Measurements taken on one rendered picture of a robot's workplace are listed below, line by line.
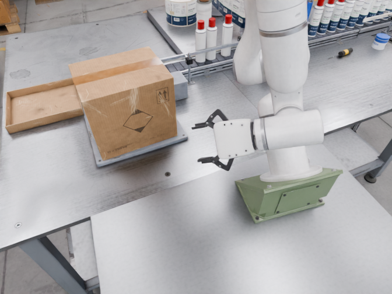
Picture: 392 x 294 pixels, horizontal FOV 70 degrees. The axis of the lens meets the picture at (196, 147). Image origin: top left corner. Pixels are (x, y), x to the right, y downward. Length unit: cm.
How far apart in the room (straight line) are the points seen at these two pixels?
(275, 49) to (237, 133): 24
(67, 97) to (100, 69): 46
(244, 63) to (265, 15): 32
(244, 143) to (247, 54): 27
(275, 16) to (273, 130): 27
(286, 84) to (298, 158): 33
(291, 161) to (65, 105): 101
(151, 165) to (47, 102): 64
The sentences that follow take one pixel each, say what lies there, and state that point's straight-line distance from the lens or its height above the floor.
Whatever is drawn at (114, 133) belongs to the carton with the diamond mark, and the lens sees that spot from 101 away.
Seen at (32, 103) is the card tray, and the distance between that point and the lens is 150.
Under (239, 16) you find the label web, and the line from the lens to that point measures 180.
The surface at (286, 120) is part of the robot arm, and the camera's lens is 71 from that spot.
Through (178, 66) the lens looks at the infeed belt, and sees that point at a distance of 148.
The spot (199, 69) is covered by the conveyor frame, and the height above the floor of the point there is 87.
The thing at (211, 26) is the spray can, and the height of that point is 106.
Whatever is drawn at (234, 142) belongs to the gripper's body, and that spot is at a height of 112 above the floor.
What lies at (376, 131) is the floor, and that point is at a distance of 282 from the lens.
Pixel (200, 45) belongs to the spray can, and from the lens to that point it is 146.
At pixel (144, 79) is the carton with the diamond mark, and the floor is 112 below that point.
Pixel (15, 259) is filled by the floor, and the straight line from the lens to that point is 205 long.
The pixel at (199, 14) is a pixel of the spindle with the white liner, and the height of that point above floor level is 100.
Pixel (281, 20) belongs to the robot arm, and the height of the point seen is 143.
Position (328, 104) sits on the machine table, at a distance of 144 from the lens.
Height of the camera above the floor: 163
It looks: 47 degrees down
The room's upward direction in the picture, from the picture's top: straight up
